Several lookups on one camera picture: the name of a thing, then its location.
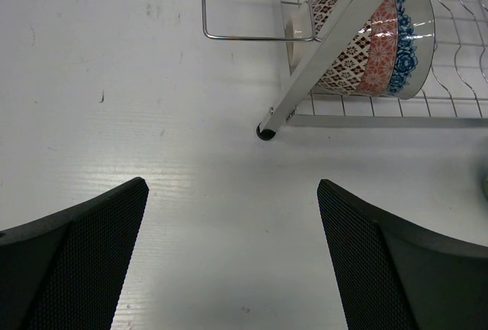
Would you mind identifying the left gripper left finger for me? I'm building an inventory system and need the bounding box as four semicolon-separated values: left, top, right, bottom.
1;177;149;329

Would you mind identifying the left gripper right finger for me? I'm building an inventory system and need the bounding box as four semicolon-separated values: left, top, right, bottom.
317;179;487;329

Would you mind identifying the blue patterned bowl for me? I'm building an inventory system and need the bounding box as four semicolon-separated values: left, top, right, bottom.
385;0;435;100

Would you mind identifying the geometric patterned bowl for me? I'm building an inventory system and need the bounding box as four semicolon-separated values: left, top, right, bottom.
285;0;372;95

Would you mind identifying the steel two-tier dish rack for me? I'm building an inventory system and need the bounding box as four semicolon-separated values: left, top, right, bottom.
201;0;487;141

